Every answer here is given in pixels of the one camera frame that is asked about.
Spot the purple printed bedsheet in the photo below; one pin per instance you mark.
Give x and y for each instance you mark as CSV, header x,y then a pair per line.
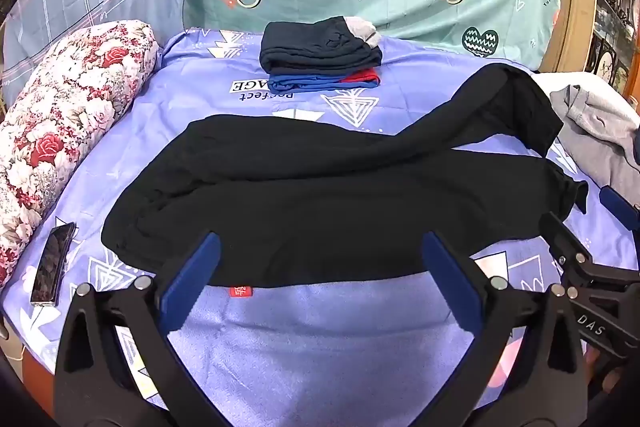
x,y
310,327

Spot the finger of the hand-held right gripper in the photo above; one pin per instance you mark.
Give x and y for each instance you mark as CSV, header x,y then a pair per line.
x,y
570,252
620,209

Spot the dark navy folded garment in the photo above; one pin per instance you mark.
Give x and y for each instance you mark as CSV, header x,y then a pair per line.
x,y
312,47

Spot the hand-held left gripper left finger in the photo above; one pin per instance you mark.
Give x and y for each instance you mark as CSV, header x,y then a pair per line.
x,y
192,279

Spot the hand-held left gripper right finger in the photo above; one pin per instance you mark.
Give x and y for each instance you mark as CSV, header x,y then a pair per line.
x,y
447,279

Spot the light grey folded garment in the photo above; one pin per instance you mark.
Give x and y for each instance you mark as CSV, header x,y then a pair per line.
x,y
362,29

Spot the red folded garment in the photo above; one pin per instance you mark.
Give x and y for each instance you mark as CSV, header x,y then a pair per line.
x,y
362,77

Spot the black pants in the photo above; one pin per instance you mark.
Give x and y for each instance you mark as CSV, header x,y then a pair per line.
x,y
300,207

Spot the person's right hand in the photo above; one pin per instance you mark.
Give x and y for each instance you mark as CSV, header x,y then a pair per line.
x,y
607,379

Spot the black smartphone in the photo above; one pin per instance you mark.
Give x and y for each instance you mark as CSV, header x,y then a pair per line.
x,y
52,264

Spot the blue folded garment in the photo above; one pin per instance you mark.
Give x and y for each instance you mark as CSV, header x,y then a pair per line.
x,y
305,83

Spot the grey unfolded garment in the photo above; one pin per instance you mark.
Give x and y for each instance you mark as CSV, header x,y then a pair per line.
x,y
600,132

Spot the floral rolled quilt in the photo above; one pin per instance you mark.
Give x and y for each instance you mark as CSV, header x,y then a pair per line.
x,y
65,117

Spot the dark shelf with ornaments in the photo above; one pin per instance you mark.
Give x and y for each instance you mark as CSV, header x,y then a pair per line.
x,y
617,17

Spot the white cloth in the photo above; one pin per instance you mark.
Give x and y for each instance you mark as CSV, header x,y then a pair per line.
x,y
560,81

